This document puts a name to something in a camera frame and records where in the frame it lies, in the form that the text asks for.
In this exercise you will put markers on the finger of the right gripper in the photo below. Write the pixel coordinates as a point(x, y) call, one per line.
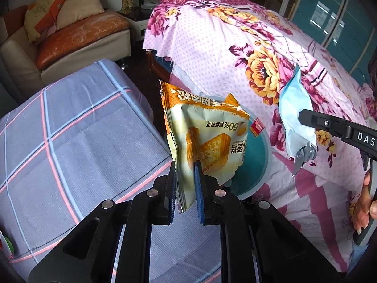
point(335, 126)

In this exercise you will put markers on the clear green snack wrapper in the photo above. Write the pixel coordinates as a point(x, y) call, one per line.
point(6, 244)

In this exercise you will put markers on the black side table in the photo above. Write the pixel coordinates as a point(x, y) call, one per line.
point(138, 15)

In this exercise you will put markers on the teal plastic basin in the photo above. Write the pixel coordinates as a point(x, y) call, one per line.
point(250, 179)

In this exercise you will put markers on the cartoon print pillow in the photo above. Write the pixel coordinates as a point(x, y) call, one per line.
point(40, 16)

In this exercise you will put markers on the cream sofa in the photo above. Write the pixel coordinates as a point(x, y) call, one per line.
point(26, 68)

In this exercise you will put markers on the beige pillow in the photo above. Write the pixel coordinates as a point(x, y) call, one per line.
point(76, 10)

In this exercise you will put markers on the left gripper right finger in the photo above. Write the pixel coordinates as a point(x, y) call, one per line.
point(258, 244)

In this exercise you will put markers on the light blue foil wrapper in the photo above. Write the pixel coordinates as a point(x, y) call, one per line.
point(300, 140)

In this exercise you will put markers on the orange sofa cushion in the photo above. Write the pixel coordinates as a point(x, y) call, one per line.
point(78, 36)

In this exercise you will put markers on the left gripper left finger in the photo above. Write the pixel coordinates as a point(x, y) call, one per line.
point(112, 244)

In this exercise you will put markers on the person's right hand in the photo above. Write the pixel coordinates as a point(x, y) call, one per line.
point(365, 208)

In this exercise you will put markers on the pink floral quilt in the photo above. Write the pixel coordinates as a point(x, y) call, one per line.
point(221, 47)

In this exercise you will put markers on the teal wardrobe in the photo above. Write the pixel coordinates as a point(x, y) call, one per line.
point(344, 28)

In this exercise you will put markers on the grey plaid bed sheet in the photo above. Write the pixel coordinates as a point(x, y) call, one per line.
point(84, 139)

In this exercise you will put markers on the yellow cake snack bag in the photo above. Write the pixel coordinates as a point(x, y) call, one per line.
point(213, 132)

